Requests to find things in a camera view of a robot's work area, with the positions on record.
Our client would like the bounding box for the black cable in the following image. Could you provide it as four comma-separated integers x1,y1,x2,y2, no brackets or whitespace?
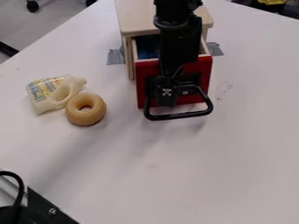
0,171,26,215

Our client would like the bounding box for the black chair wheel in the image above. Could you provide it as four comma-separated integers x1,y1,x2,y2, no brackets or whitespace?
24,0,41,13

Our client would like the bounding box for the grey tape piece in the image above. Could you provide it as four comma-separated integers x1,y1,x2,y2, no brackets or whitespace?
205,41,226,57
106,47,127,66

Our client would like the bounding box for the yellow toy ring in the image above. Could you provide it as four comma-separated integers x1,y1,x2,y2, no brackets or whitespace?
64,92,108,127

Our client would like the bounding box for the white toy detergent bottle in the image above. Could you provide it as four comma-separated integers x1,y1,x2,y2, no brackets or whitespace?
25,73,88,115

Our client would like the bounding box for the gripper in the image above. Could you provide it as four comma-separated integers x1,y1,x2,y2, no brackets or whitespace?
144,71,204,108

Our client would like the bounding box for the wooden cabinet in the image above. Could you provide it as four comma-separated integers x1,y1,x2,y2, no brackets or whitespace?
114,0,215,81

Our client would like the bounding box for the red drawer with black handle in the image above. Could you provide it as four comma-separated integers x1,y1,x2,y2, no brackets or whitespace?
130,36,215,122

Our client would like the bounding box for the black metal mount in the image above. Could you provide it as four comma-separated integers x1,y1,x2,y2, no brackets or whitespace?
0,186,81,224

